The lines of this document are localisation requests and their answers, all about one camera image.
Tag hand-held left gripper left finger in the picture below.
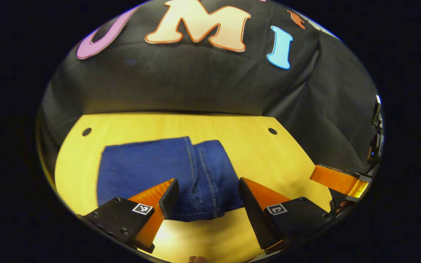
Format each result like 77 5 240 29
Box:
80 178 180 254

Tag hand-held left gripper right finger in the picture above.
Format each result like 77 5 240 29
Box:
238 177 334 255

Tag blue jeans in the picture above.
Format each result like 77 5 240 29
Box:
96 136 246 222

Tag black backdrop cloth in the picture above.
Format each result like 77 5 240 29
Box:
36 0 381 176

